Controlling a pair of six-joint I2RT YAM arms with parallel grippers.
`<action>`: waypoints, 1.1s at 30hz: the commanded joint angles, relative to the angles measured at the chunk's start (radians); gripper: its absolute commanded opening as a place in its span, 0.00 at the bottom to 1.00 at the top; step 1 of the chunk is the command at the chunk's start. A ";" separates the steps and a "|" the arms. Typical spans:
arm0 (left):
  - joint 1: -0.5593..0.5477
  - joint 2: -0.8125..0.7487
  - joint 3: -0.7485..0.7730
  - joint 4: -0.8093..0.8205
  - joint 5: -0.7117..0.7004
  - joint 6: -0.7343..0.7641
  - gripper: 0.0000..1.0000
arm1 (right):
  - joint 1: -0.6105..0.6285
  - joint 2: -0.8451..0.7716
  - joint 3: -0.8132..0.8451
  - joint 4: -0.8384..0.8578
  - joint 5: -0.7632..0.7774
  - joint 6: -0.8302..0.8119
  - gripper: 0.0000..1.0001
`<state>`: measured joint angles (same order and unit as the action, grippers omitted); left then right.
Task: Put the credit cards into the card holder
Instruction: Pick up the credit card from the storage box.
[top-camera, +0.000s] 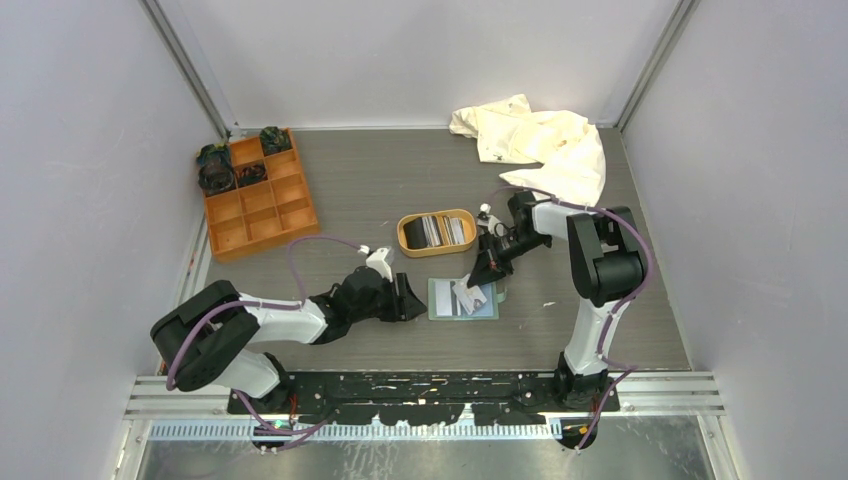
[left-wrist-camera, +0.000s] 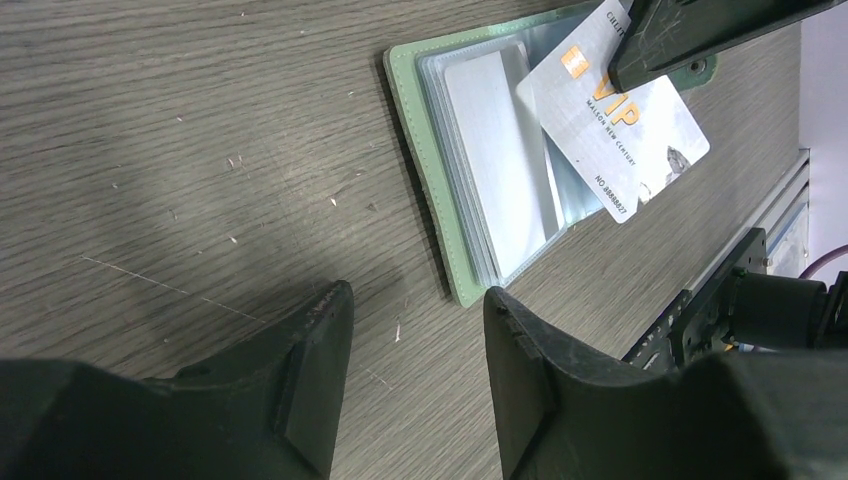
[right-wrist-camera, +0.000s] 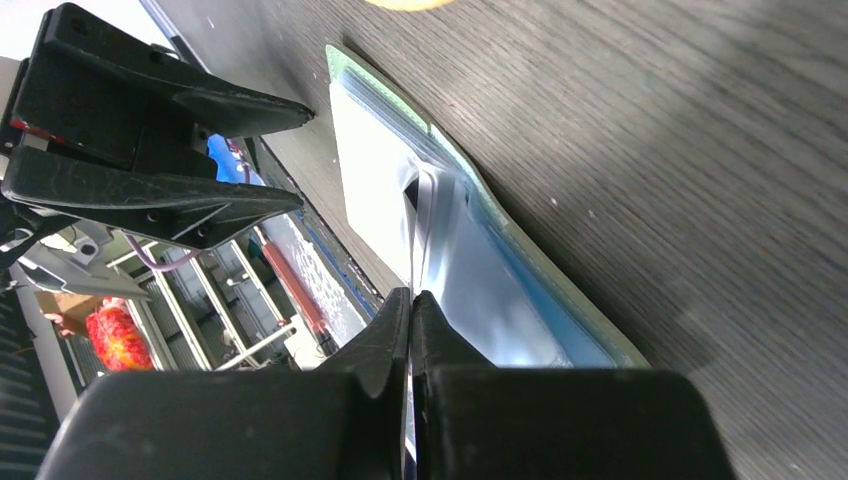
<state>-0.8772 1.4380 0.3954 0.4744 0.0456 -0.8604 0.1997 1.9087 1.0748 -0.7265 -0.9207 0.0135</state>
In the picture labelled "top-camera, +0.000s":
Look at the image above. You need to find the dark bundle outside tray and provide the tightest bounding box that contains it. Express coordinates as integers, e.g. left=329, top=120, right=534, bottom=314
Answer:
left=195, top=143, right=232, bottom=167

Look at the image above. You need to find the dark bundle top compartment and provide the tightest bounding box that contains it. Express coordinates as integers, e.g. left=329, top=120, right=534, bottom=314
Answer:
left=258, top=126, right=292, bottom=156

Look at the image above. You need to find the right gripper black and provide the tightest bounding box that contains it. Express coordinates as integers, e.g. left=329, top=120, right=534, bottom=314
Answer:
left=468, top=229, right=549, bottom=290

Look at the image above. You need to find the white credit card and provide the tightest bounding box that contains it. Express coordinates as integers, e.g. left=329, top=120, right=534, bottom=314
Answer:
left=451, top=280, right=488, bottom=315

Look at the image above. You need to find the stack of credit cards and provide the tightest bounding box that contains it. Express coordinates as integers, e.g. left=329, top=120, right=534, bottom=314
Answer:
left=402, top=215, right=467, bottom=250

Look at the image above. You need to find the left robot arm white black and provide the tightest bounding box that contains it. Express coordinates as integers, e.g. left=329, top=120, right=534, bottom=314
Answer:
left=150, top=266, right=427, bottom=413

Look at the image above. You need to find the black cable bundle left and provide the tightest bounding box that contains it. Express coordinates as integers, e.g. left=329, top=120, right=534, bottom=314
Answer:
left=198, top=161, right=237, bottom=195

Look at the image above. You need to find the cream crumpled cloth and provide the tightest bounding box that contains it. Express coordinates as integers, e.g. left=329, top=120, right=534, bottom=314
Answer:
left=449, top=94, right=606, bottom=206

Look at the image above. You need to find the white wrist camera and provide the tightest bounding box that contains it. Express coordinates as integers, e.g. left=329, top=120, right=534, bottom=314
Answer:
left=477, top=203, right=508, bottom=237
left=358, top=245, right=394, bottom=281

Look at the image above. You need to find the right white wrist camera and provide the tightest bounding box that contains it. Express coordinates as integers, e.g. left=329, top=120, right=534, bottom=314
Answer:
left=477, top=203, right=508, bottom=237

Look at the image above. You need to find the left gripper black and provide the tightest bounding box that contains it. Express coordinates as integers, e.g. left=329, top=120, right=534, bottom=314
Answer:
left=350, top=272, right=426, bottom=324

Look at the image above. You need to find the green card holder wallet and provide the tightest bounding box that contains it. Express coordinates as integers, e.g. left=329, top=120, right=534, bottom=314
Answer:
left=428, top=275, right=506, bottom=321

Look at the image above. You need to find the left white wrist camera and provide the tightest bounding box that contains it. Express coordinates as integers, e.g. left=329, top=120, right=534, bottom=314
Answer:
left=358, top=245, right=394, bottom=281

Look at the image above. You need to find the orange compartment organizer tray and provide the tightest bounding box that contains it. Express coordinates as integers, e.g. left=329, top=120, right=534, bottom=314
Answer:
left=197, top=127, right=321, bottom=263

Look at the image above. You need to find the tan oval card tray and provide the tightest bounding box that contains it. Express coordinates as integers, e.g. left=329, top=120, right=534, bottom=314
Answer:
left=396, top=209, right=477, bottom=258

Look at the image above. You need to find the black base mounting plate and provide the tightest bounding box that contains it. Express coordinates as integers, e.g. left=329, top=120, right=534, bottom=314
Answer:
left=227, top=371, right=620, bottom=426

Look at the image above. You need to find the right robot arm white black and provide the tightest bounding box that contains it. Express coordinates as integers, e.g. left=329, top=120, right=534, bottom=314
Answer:
left=466, top=188, right=653, bottom=411

